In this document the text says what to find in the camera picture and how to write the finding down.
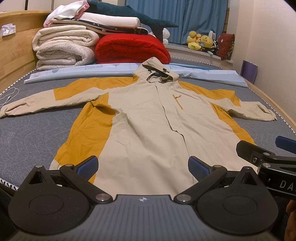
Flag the blue curtain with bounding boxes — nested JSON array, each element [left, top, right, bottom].
[[125, 0, 228, 44]]

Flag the cream folded quilt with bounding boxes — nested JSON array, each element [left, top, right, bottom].
[[32, 25, 100, 71]]

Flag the beige and mustard hooded jacket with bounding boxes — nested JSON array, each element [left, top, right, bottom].
[[1, 57, 276, 196]]

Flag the yellow bear plush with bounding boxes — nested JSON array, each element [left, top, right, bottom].
[[199, 35, 213, 49]]

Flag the white plush toy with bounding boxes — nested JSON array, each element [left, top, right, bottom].
[[163, 28, 170, 45]]

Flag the dark patterned folded garment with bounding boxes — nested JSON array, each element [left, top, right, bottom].
[[49, 19, 149, 36]]

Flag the teal shark plush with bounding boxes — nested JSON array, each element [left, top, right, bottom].
[[86, 0, 179, 42]]

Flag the light blue folded sheet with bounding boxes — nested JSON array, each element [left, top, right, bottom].
[[23, 63, 248, 87]]

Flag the red folded blanket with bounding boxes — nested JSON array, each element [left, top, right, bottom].
[[94, 34, 171, 64]]

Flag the white charging cable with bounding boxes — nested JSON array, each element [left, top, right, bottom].
[[0, 87, 20, 108]]

